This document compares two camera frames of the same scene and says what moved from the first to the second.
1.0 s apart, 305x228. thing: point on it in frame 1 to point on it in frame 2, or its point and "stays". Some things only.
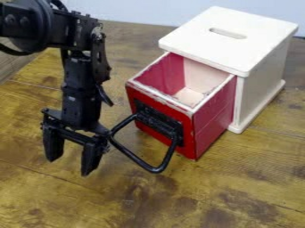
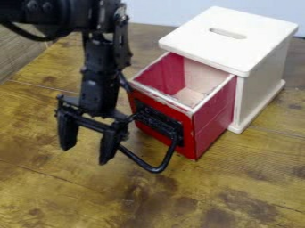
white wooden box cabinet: x=247 y=44 stays
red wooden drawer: x=195 y=89 stays
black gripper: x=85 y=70 to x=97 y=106
